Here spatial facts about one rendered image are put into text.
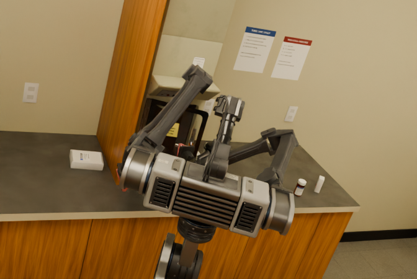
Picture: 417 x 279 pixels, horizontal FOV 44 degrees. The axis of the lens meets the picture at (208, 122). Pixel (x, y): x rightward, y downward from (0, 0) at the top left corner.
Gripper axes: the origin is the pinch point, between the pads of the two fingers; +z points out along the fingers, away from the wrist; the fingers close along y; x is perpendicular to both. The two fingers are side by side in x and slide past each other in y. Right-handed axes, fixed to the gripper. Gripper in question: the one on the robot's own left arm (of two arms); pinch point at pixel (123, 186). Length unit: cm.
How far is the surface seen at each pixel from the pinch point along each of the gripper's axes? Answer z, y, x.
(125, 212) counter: 17.1, 3.3, -5.2
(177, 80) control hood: -41, 29, -26
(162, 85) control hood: -40.4, 22.2, -16.0
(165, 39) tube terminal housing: -58, 33, -17
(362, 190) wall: 60, 77, -231
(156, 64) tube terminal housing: -46, 33, -15
